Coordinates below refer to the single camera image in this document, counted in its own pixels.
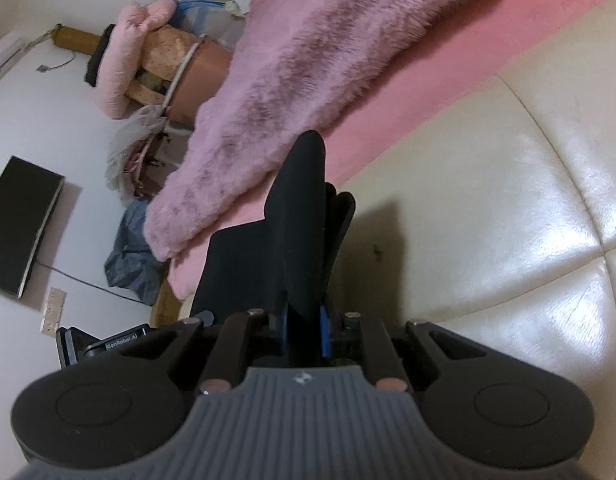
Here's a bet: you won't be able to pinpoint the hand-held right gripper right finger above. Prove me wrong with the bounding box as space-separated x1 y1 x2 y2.
318 305 489 395

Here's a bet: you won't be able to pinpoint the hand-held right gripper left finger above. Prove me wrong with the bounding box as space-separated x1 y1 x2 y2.
120 307 292 395

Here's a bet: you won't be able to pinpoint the black pants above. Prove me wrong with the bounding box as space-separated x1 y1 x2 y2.
193 130 356 361

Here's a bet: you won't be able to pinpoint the wooden ruler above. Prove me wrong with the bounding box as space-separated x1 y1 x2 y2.
40 287 69 335

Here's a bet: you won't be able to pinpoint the blue-grey crumpled cloth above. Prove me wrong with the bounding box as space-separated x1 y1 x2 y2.
104 199 169 306

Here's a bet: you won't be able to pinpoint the black flat box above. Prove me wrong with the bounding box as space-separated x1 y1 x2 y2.
0 156 66 301

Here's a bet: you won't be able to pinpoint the cream leather bed bench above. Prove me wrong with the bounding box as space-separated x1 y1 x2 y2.
178 0 616 461

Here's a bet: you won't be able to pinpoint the grey tulle cloth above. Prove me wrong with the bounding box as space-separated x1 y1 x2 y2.
105 105 169 191

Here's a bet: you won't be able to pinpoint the pink furry blanket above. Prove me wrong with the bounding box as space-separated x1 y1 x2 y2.
143 0 494 263

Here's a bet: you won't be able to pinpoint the pink plastic bucket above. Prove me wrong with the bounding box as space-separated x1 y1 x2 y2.
165 35 234 128

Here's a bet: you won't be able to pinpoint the pink bed sheet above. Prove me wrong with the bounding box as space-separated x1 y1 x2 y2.
168 0 616 303

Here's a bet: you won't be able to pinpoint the pink plush toy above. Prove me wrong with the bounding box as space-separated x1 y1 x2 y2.
95 0 179 118

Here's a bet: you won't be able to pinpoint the beige patterned cloth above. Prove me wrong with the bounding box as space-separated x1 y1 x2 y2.
128 25 201 106

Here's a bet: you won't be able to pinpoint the brown cardboard roll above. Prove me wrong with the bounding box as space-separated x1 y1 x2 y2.
54 24 106 56

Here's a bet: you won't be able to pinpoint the blue striped bag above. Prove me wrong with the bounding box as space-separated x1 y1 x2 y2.
173 0 249 46

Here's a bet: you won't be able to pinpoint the thin black cable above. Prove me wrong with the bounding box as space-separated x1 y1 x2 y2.
38 260 141 303

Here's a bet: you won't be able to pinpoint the black cloth strap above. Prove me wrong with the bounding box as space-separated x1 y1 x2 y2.
85 24 116 86

